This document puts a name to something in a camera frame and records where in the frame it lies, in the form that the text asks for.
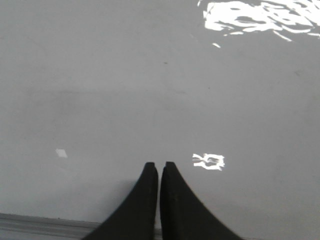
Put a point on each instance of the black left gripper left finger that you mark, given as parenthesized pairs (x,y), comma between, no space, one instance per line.
(134,219)

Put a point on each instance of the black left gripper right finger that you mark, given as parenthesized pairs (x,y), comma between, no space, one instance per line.
(183,216)

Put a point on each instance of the white whiteboard with aluminium frame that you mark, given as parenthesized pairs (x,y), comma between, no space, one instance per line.
(229,90)

